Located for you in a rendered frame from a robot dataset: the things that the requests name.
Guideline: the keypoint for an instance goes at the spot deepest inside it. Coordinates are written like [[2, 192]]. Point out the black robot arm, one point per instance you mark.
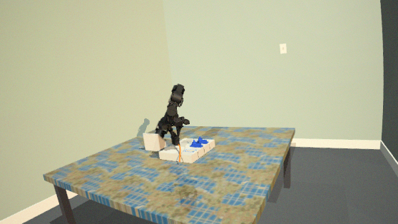
[[175, 99]]

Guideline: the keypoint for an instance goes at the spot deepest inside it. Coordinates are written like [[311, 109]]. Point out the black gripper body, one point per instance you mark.
[[164, 126]]

